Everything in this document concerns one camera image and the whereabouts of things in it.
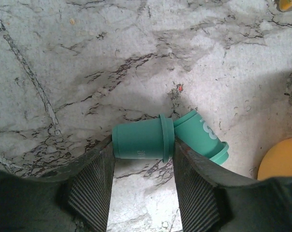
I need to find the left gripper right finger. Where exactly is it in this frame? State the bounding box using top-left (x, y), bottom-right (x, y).
top-left (173, 139), bottom-right (292, 232)

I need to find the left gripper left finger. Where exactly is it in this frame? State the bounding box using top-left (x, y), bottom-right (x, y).
top-left (0, 136), bottom-right (115, 232)

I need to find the orange plastic storage basket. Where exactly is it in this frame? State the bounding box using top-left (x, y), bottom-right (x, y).
top-left (257, 138), bottom-right (292, 180)

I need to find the teal capsule right edge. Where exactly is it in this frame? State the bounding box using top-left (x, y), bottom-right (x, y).
top-left (174, 110), bottom-right (229, 165)

